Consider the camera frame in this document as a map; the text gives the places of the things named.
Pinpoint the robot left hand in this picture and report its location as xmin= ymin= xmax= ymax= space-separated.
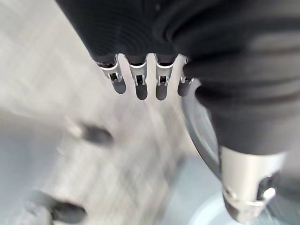
xmin=55 ymin=0 xmax=300 ymax=223

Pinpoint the robot silver leg dark foot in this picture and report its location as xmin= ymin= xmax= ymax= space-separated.
xmin=60 ymin=116 xmax=115 ymax=150
xmin=22 ymin=188 xmax=87 ymax=225

